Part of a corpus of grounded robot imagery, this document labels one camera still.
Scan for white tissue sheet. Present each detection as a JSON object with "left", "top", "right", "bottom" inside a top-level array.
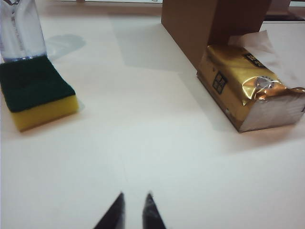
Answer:
[{"left": 227, "top": 30, "right": 300, "bottom": 81}]

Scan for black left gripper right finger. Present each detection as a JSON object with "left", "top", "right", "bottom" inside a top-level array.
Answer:
[{"left": 142, "top": 190, "right": 167, "bottom": 229}]

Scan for clear Ganten water bottle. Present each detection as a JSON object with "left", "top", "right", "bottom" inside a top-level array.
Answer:
[{"left": 0, "top": 0, "right": 48, "bottom": 63}]

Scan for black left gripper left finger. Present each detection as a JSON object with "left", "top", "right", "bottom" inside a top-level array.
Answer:
[{"left": 92, "top": 192, "right": 126, "bottom": 229}]

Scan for brown cardboard box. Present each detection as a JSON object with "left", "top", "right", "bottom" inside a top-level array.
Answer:
[{"left": 161, "top": 0, "right": 272, "bottom": 72}]

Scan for yellow sponge with green pad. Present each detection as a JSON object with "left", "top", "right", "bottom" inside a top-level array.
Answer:
[{"left": 0, "top": 56, "right": 79, "bottom": 132}]

